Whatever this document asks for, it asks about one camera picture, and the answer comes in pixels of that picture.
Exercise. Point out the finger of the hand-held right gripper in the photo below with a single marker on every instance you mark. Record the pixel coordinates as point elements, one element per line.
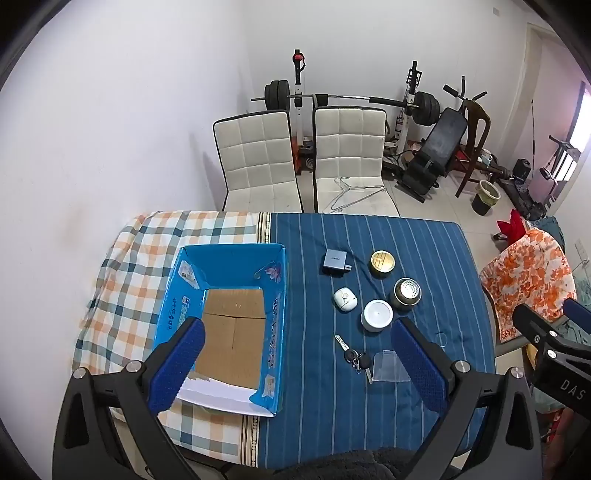
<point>538,330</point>
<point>577,310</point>

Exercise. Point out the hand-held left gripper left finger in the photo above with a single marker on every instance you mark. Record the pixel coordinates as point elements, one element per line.
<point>178,364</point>

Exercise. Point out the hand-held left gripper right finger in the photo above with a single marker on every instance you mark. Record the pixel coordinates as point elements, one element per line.
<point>418,364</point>

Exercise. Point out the clear plastic box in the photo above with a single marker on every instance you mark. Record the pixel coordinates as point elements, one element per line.
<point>388,367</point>

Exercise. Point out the white round jar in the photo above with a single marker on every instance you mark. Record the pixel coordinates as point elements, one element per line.
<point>377,315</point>

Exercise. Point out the blue cardboard box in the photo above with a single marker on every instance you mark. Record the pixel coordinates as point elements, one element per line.
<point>184,295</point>

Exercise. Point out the dark tin with perforated lid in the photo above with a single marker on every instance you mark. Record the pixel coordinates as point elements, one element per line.
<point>406,293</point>

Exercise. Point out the white earbud case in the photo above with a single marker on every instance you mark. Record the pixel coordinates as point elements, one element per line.
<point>345,300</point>

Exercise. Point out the gold round tin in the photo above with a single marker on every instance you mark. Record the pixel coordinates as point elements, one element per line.
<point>382,263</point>

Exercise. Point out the grey charger adapter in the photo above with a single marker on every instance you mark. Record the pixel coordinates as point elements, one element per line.
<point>333,261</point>

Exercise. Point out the orange floral cloth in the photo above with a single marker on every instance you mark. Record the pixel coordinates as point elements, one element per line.
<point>531,272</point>

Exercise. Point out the car key bunch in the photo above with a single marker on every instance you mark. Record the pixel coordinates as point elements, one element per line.
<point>356,359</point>

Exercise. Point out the teal cloth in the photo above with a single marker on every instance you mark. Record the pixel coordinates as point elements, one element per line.
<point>552,230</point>

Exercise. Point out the orange green checked cloth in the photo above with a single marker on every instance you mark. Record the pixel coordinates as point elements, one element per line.
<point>134,277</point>

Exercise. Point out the red cloth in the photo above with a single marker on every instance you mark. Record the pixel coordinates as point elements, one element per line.
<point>512,228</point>

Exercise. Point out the blue striped tablecloth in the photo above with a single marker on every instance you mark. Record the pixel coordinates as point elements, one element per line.
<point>438,258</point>

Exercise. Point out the dark fleece clothing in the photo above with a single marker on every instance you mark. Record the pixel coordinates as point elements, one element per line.
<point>346,464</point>

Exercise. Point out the black exercise machine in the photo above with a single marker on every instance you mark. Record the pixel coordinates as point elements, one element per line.
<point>521,198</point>

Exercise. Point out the trash bin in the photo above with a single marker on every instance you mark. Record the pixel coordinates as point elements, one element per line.
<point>485,198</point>

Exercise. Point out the brown wooden chair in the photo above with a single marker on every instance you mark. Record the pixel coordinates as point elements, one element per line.
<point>474,138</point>

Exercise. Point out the black weight bench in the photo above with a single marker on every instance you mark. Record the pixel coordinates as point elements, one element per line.
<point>443,134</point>

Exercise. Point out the white padded chair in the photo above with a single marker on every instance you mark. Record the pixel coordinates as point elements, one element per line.
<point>348,147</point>
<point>254,157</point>

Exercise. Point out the black barbell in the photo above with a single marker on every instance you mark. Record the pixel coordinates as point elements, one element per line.
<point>427,108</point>

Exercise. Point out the white barbell rack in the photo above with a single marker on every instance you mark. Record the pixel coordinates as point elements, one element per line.
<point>299,92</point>

